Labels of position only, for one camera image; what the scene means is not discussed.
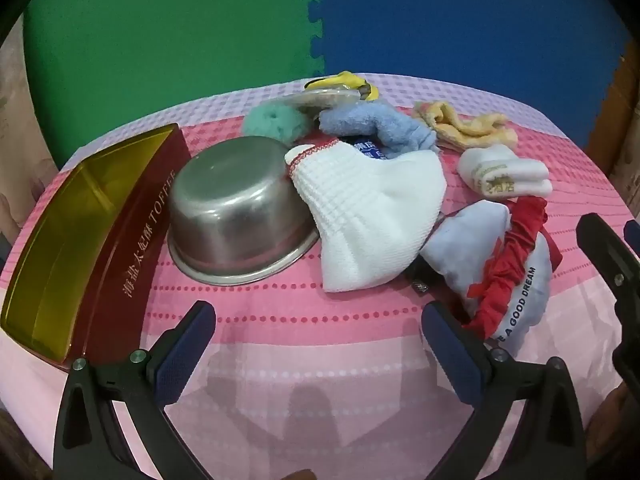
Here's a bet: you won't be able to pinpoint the dark red tin box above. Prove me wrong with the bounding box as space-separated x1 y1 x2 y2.
0 122 193 373

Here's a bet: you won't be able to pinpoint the light blue towel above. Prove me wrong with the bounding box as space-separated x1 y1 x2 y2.
318 101 440 158

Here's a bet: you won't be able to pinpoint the brown wooden furniture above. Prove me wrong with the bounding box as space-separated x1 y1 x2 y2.
584 45 640 203

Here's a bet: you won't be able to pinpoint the blue foam mat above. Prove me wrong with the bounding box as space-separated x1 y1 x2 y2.
306 0 636 148

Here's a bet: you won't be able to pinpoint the white mesh sock red trim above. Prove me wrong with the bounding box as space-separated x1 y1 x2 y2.
284 142 448 293

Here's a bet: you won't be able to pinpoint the pink checked tablecloth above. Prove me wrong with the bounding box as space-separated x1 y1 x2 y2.
0 72 640 480

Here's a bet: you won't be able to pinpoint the yellow soft toy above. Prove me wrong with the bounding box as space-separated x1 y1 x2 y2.
307 71 381 101

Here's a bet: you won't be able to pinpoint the green fluffy puff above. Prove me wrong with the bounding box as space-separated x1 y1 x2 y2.
242 100 313 142

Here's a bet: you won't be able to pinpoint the stainless steel bowl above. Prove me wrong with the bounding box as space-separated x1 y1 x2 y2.
166 136 321 286

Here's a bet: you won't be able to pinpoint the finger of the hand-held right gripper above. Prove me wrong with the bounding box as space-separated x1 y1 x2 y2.
576 212 640 393
623 219 640 261

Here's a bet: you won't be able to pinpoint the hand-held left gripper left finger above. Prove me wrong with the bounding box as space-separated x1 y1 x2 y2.
52 300 217 480

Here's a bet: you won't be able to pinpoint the cotton swab pack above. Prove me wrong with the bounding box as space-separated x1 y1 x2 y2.
292 87 366 112

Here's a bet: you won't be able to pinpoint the orange striped towel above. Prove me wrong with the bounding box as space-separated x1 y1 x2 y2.
412 101 518 151

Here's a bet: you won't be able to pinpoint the beige printed curtain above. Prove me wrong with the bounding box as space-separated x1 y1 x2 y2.
0 15 62 241

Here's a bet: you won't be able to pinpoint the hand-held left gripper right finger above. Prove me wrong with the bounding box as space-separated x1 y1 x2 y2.
421 301 587 480

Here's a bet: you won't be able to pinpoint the white printed pouch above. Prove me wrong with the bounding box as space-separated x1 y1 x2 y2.
420 200 563 346

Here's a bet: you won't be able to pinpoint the white socks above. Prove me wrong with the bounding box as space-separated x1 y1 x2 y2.
457 144 553 198

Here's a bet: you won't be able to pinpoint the green foam mat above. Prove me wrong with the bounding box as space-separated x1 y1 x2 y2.
22 0 328 171

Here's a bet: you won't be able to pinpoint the blue printed packet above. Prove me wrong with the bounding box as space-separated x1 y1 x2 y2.
352 141 397 161

